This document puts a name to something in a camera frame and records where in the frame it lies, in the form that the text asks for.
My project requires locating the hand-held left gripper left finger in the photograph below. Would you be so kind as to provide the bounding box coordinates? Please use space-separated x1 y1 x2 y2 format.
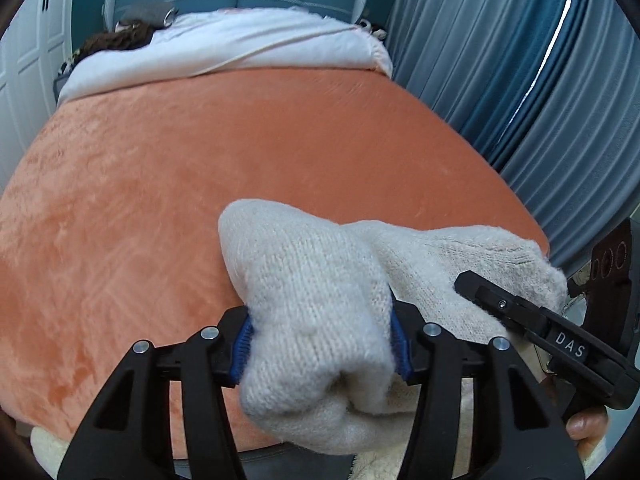
56 305 256 480

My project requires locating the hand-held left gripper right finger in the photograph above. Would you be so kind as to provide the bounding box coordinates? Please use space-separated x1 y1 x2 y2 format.
387 297 586 480

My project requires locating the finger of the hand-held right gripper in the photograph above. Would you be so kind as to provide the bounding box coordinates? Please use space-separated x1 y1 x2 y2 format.
454 270 640 411

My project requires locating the cream knit sweater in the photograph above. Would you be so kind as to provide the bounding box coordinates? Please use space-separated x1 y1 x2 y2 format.
218 199 569 457

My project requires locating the person's right hand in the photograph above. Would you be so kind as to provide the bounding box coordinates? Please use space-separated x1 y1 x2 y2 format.
564 406 608 461

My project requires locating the orange plush blanket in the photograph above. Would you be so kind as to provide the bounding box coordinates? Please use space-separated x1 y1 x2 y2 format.
0 67 551 461

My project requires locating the cream fleece cloth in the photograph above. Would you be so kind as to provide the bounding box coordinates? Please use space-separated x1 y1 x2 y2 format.
30 385 473 480

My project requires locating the blue grey curtain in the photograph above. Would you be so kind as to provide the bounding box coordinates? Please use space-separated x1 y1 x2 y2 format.
387 0 640 281

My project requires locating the white duvet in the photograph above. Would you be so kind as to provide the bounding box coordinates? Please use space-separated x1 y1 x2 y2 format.
56 7 393 106

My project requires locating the striped cloth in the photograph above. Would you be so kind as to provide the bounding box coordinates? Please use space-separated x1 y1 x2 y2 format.
60 51 82 80

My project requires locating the brown ruffled cloth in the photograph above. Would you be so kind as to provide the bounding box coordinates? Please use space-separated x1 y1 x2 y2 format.
72 22 156 63

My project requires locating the grey cloth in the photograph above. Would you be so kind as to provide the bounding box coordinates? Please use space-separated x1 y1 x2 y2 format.
120 1 180 28

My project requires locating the white wardrobe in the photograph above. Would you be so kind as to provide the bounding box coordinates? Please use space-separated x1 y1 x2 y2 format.
0 0 81 191

